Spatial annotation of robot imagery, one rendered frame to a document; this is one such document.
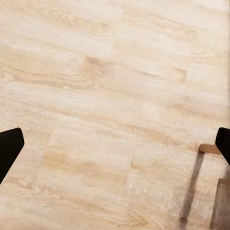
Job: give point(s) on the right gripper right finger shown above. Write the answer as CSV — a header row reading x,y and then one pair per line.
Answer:
x,y
223,142

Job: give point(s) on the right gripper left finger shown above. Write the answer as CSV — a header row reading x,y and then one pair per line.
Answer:
x,y
11,143

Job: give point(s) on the breakfast table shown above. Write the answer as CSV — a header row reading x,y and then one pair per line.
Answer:
x,y
210,149

